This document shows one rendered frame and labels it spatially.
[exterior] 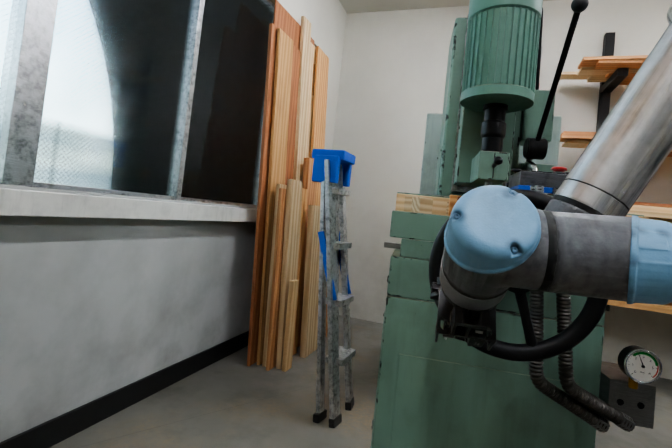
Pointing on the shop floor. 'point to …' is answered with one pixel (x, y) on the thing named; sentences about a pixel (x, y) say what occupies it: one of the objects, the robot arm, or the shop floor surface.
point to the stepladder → (332, 251)
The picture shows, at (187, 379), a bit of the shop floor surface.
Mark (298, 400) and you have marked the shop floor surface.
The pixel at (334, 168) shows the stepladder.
